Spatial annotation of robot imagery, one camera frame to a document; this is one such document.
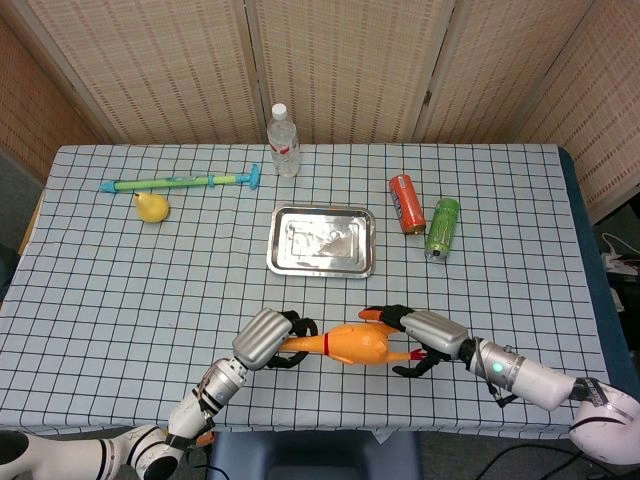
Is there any white power strip with cables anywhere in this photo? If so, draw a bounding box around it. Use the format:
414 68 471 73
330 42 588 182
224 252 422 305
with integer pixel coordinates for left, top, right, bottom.
601 231 640 275

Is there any green energy drink can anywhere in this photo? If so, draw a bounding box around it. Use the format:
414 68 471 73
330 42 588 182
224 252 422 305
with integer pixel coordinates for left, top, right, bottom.
424 197 462 263

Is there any yellow pear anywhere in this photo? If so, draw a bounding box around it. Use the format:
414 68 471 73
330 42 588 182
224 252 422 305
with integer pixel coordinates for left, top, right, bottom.
133 191 171 224

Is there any green blue water squirter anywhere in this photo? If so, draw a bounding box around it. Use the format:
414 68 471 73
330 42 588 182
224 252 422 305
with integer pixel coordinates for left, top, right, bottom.
98 163 263 194

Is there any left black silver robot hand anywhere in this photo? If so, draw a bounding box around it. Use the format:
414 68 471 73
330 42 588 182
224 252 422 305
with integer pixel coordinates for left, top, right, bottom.
231 307 320 372

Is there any black floor cable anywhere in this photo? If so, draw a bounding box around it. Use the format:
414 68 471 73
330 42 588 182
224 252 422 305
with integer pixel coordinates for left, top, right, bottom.
472 441 581 480

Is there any clear plastic water bottle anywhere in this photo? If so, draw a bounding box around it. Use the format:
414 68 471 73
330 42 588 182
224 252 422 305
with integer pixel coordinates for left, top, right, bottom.
266 102 302 178

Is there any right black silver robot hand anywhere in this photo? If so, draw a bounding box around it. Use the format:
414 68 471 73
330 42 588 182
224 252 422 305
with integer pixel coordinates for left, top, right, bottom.
358 304 474 378

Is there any orange rubber chicken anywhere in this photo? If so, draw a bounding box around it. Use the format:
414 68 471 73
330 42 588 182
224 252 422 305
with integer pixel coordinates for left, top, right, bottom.
278 322 429 369

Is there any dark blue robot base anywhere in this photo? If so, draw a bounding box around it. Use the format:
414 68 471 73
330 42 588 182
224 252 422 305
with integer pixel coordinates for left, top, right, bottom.
207 429 425 480

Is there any silver metal tray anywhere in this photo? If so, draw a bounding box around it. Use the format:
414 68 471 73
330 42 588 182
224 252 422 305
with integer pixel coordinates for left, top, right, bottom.
266 205 377 280

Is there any woven bamboo folding screen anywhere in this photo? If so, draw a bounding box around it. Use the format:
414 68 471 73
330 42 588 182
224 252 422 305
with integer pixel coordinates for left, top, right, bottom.
0 0 640 224

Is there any blue checkered tablecloth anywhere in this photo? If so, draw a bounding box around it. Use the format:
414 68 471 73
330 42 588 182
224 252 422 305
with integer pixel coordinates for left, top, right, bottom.
0 143 621 441

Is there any orange soda can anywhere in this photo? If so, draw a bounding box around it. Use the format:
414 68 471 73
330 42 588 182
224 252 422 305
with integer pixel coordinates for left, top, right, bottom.
388 173 427 235

